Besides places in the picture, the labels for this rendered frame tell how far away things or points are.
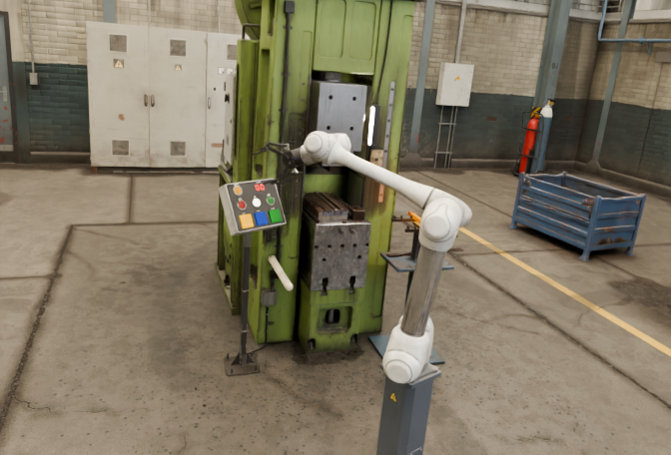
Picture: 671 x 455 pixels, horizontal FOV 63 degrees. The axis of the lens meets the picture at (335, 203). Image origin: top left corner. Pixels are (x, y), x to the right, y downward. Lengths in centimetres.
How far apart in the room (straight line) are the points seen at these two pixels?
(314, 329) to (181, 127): 536
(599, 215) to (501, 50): 532
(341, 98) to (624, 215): 428
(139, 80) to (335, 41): 527
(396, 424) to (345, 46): 214
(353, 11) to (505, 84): 790
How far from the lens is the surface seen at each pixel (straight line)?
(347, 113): 332
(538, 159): 1037
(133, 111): 841
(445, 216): 198
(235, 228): 301
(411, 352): 222
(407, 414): 258
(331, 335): 372
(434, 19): 1027
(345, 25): 344
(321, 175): 385
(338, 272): 352
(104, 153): 853
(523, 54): 1133
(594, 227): 643
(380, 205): 370
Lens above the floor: 193
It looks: 15 degrees down
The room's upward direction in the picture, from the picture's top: 5 degrees clockwise
